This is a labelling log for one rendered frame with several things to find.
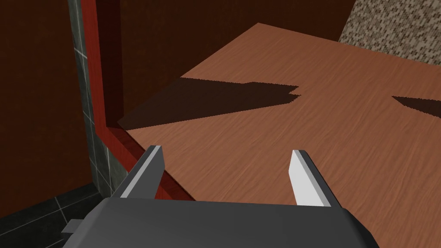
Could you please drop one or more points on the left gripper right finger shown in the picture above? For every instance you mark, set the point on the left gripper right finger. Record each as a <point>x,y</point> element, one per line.
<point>306,186</point>

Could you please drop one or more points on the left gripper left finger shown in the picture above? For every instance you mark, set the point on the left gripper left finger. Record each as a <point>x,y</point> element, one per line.
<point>146,179</point>

